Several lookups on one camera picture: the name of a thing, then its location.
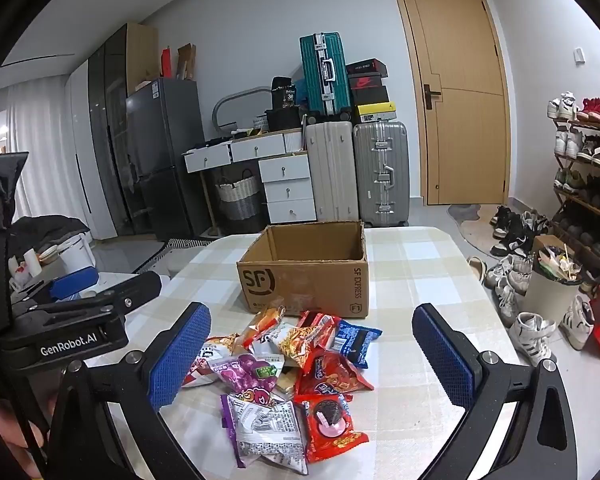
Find dark blue cookie packet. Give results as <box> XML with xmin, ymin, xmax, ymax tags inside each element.
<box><xmin>332</xmin><ymin>321</ymin><xmax>383</xmax><ymax>370</ymax></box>

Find black storage box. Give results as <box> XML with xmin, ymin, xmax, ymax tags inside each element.
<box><xmin>266</xmin><ymin>107</ymin><xmax>303</xmax><ymax>131</ymax></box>

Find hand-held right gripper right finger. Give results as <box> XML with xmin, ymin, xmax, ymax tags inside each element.
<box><xmin>380</xmin><ymin>302</ymin><xmax>581</xmax><ymax>480</ymax></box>

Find beige suitcase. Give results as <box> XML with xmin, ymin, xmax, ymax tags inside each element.
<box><xmin>305</xmin><ymin>121</ymin><xmax>360</xmax><ymax>223</ymax></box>

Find beige cracker packet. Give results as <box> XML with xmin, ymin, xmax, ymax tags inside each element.
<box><xmin>275</xmin><ymin>365</ymin><xmax>301</xmax><ymax>396</ymax></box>

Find purple grape candy packet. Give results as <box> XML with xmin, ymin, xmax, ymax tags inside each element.
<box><xmin>207</xmin><ymin>352</ymin><xmax>286</xmax><ymax>406</ymax></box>

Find teal suitcase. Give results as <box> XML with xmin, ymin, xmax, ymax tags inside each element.
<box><xmin>300</xmin><ymin>32</ymin><xmax>352</xmax><ymax>121</ymax></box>

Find black white patterned rug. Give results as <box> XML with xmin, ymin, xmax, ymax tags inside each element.
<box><xmin>137</xmin><ymin>237</ymin><xmax>216</xmax><ymax>273</ymax></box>

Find woven grey white basket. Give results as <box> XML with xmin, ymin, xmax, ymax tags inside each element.
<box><xmin>215</xmin><ymin>169</ymin><xmax>266</xmax><ymax>221</ymax></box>

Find red shoe box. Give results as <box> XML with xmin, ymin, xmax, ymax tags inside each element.
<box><xmin>347</xmin><ymin>74</ymin><xmax>383</xmax><ymax>92</ymax></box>

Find white trash bin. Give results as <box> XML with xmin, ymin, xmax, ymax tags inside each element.
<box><xmin>522</xmin><ymin>245</ymin><xmax>583</xmax><ymax>328</ymax></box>

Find white drawer cabinet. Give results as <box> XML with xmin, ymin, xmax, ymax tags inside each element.
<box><xmin>258</xmin><ymin>152</ymin><xmax>317</xmax><ymax>225</ymax></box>

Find orange cake packet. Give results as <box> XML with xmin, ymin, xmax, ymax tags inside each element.
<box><xmin>240</xmin><ymin>305</ymin><xmax>287</xmax><ymax>356</ymax></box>

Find dark jacket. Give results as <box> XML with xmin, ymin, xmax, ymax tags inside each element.
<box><xmin>10</xmin><ymin>216</ymin><xmax>88</xmax><ymax>256</ymax></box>

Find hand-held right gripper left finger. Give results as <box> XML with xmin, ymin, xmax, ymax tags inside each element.
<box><xmin>40</xmin><ymin>301</ymin><xmax>221</xmax><ymax>480</ymax></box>

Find black bag with tag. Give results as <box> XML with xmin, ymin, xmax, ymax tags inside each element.
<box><xmin>271</xmin><ymin>76</ymin><xmax>301</xmax><ymax>111</ymax></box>

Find silver suitcase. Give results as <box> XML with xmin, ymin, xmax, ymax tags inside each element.
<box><xmin>353</xmin><ymin>120</ymin><xmax>410</xmax><ymax>228</ymax></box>

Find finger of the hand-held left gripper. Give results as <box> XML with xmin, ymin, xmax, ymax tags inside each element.
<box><xmin>27</xmin><ymin>270</ymin><xmax>162</xmax><ymax>318</ymax></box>
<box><xmin>9</xmin><ymin>266</ymin><xmax>100</xmax><ymax>307</ymax></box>

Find rows of shoes on rack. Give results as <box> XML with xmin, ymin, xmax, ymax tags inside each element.
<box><xmin>546</xmin><ymin>91</ymin><xmax>600</xmax><ymax>271</ymax></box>

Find pile of loose sneakers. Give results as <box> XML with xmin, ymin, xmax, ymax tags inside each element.
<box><xmin>467</xmin><ymin>205</ymin><xmax>596</xmax><ymax>366</ymax></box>

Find red packet with pink cookie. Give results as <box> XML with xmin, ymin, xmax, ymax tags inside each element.
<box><xmin>294</xmin><ymin>394</ymin><xmax>370</xmax><ymax>463</ymax></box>

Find black red-edged shoe box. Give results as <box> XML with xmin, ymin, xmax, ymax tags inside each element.
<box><xmin>346</xmin><ymin>59</ymin><xmax>387</xmax><ymax>77</ymax></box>

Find red striped snack packet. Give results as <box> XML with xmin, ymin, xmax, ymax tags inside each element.
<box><xmin>297</xmin><ymin>310</ymin><xmax>341</xmax><ymax>341</ymax></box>

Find checked tablecloth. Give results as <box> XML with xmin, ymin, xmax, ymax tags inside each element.
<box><xmin>105</xmin><ymin>226</ymin><xmax>528</xmax><ymax>480</ymax></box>

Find dark glass cabinet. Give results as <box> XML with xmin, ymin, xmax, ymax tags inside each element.
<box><xmin>87</xmin><ymin>24</ymin><xmax>131</xmax><ymax>236</ymax></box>

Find white desk with drawers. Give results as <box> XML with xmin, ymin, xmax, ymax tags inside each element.
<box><xmin>182</xmin><ymin>130</ymin><xmax>308</xmax><ymax>173</ymax></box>

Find brown paper bag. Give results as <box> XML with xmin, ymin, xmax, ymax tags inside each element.
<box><xmin>176</xmin><ymin>43</ymin><xmax>197</xmax><ymax>81</ymax></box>

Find small plain cardboard box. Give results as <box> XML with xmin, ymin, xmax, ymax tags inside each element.
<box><xmin>532</xmin><ymin>234</ymin><xmax>576</xmax><ymax>261</ymax></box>

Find white orange noodle snack packet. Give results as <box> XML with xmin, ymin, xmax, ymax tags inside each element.
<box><xmin>252</xmin><ymin>322</ymin><xmax>333</xmax><ymax>376</ymax></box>

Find wooden cabinet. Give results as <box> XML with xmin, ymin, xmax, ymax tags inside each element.
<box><xmin>126</xmin><ymin>22</ymin><xmax>160</xmax><ymax>96</ymax></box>

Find grey door mat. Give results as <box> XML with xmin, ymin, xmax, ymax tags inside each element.
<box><xmin>447</xmin><ymin>203</ymin><xmax>482</xmax><ymax>222</ymax></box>

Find brown cardboard box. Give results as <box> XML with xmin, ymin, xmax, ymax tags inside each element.
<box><xmin>236</xmin><ymin>220</ymin><xmax>370</xmax><ymax>320</ymax></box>

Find dark grey fridge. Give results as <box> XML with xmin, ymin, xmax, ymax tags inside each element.
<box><xmin>125</xmin><ymin>77</ymin><xmax>212</xmax><ymax>241</ymax></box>

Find white electric kettle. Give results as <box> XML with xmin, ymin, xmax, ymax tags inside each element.
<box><xmin>60</xmin><ymin>232</ymin><xmax>98</xmax><ymax>278</ymax></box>

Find white curtain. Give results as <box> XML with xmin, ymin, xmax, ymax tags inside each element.
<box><xmin>0</xmin><ymin>80</ymin><xmax>81</xmax><ymax>221</ymax></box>

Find person's left hand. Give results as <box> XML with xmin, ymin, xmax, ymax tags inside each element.
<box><xmin>0</xmin><ymin>394</ymin><xmax>56</xmax><ymax>461</ymax></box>

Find wooden door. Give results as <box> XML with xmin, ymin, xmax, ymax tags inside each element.
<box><xmin>390</xmin><ymin>0</ymin><xmax>511</xmax><ymax>206</ymax></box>

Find wooden shoe rack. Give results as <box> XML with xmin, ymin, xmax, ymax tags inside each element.
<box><xmin>552</xmin><ymin>117</ymin><xmax>600</xmax><ymax>281</ymax></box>

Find white red snack packet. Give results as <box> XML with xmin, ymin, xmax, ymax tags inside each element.
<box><xmin>182</xmin><ymin>335</ymin><xmax>241</xmax><ymax>388</ymax></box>

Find grey arched mirror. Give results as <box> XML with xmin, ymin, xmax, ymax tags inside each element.
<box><xmin>212</xmin><ymin>87</ymin><xmax>273</xmax><ymax>136</ymax></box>

